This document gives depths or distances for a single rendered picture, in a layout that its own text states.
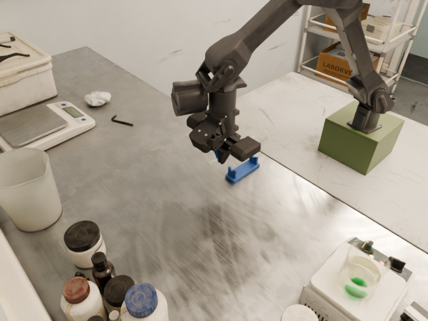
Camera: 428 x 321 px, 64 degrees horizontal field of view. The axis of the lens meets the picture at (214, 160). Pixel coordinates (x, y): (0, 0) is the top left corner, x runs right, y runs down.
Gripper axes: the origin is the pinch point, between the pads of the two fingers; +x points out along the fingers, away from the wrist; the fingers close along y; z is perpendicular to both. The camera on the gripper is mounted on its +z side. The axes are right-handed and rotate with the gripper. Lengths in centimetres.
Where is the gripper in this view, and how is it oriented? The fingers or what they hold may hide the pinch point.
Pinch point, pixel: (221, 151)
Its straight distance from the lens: 80.5
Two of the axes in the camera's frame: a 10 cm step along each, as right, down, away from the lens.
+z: -7.4, 4.4, -5.1
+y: 6.7, 4.8, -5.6
